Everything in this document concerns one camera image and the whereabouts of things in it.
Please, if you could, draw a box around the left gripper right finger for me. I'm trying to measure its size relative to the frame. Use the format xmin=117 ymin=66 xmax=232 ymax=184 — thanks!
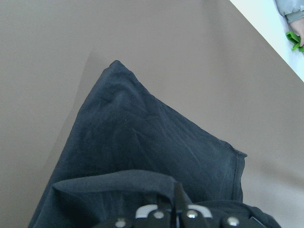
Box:
xmin=174 ymin=183 xmax=188 ymax=214

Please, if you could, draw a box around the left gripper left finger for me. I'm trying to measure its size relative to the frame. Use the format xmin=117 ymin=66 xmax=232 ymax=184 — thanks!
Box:
xmin=157 ymin=195 xmax=175 ymax=214

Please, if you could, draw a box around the black printed t-shirt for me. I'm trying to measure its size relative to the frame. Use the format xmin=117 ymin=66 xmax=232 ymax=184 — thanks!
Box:
xmin=29 ymin=61 xmax=278 ymax=228

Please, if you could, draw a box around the person in grey jacket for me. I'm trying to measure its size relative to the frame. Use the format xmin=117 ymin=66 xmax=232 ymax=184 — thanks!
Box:
xmin=275 ymin=0 xmax=304 ymax=47

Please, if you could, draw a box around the green handled grabber tool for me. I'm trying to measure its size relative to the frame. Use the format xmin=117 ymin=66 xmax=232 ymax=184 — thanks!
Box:
xmin=285 ymin=31 xmax=304 ymax=53

